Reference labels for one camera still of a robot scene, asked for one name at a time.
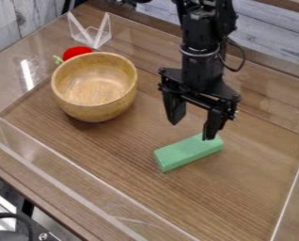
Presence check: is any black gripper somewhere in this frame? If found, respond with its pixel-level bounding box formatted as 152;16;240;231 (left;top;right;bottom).
158;68;241;140

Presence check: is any green rectangular block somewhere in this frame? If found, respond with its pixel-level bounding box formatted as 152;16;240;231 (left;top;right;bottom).
153;134;224;172

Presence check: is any brown wooden bowl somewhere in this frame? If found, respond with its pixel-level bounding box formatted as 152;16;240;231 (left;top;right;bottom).
50;52;138;122

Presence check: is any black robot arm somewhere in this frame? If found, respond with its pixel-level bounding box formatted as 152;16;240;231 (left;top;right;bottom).
158;0;240;140

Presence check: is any red plush tomato toy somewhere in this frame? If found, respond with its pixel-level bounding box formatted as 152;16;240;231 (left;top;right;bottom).
53;46;93;65

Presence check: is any clear acrylic corner bracket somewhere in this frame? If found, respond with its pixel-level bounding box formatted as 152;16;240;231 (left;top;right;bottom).
66;12;111;49

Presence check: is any black table leg bracket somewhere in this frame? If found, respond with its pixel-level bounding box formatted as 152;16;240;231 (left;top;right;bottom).
15;199;59;241

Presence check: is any black cable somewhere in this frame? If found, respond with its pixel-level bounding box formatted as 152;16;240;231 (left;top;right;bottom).
0;213;33;241

